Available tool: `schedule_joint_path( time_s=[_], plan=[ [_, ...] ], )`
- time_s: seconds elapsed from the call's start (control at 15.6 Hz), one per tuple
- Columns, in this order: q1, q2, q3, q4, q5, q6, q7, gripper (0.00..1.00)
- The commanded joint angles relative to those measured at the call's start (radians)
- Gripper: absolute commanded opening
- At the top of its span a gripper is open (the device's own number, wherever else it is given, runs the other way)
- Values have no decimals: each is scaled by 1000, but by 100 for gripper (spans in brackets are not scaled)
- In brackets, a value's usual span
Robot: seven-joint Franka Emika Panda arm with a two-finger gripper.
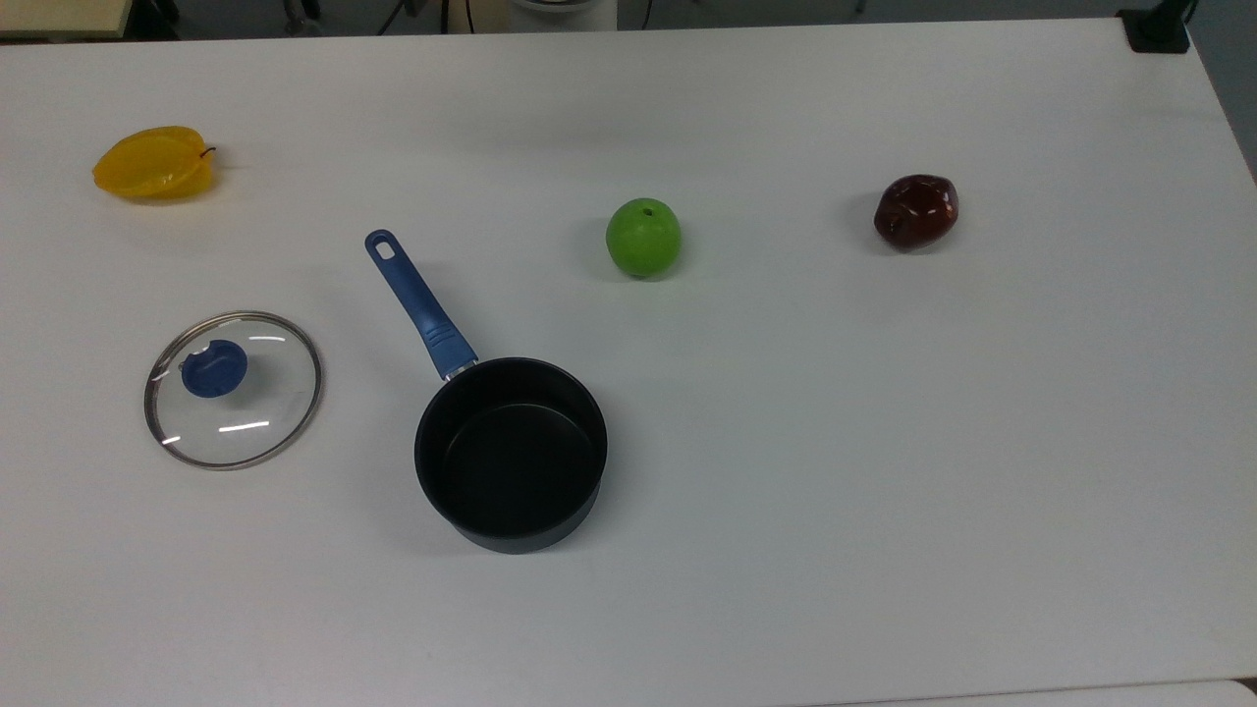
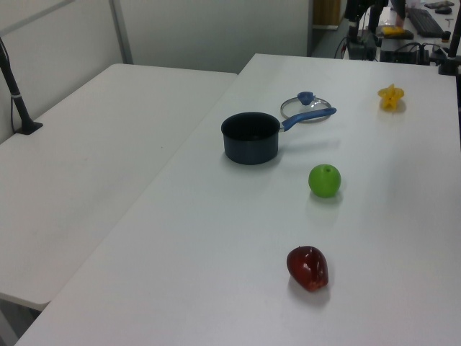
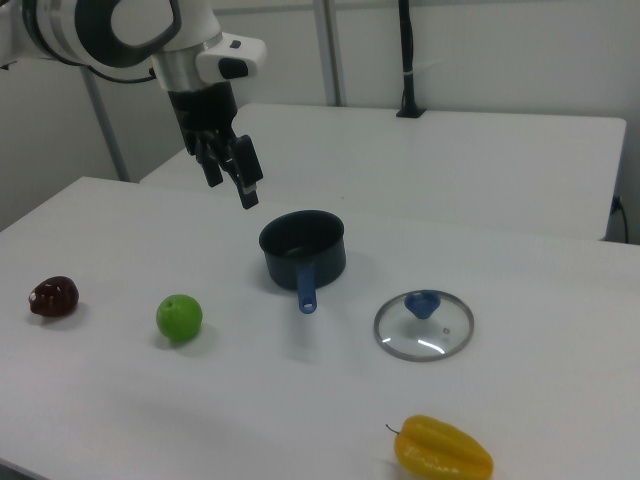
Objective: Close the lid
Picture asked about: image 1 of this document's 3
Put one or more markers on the glass lid with blue knob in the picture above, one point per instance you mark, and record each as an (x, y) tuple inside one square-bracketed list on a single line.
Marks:
[(214, 368)]

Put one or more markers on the green apple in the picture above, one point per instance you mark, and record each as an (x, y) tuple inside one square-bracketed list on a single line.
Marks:
[(643, 239)]

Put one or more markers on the dark red apple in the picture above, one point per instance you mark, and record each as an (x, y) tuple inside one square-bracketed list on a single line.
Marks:
[(915, 211)]

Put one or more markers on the yellow starfruit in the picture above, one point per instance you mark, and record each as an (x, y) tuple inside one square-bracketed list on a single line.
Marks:
[(152, 165)]

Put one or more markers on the black table clamp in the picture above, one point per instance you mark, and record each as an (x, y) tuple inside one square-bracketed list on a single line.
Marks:
[(1156, 29)]

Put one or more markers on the light wooden table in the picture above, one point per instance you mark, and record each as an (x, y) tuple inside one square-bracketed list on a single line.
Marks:
[(59, 15)]

